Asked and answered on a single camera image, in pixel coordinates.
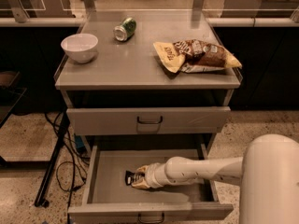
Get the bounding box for grey drawer cabinet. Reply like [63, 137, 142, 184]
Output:
[56, 10, 240, 147]

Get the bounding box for brown yellow chip bag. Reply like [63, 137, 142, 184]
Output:
[153, 39, 242, 74]

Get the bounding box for black drawer handle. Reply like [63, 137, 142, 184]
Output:
[137, 213, 164, 224]
[136, 116, 164, 125]

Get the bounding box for green soda can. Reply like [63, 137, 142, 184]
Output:
[113, 17, 136, 42]

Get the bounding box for black middle drawer handle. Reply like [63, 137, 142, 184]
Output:
[137, 213, 164, 224]

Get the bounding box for white bowl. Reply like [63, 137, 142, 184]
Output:
[61, 34, 98, 63]

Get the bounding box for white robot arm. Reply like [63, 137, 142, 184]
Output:
[126, 134, 299, 224]

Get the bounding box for black rxbar chocolate bar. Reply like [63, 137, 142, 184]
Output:
[125, 171, 139, 186]

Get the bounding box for closed top drawer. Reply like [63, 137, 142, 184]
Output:
[67, 106, 230, 135]

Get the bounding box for grey background desk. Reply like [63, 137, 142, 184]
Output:
[221, 0, 299, 18]

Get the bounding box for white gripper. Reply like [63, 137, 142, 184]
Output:
[131, 163, 168, 189]

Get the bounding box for black floor cables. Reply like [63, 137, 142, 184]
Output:
[43, 110, 92, 224]

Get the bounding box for black top drawer handle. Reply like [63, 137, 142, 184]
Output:
[136, 116, 164, 125]

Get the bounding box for black side table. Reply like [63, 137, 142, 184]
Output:
[0, 72, 63, 207]

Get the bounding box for open middle drawer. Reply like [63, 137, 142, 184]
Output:
[68, 146, 233, 224]

